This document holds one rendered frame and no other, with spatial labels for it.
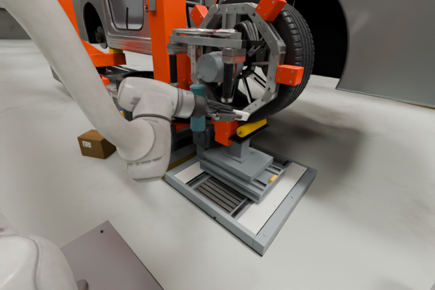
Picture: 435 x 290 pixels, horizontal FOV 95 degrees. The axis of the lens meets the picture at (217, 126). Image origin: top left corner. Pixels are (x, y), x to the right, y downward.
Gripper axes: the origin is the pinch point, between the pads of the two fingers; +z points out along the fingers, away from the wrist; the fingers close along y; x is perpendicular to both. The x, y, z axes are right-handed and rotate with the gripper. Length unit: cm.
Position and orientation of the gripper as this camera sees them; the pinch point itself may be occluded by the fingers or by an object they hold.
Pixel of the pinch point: (240, 115)
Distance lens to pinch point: 75.8
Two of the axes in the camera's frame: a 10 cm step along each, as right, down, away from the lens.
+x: -3.8, 8.2, 4.2
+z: 8.6, 1.3, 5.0
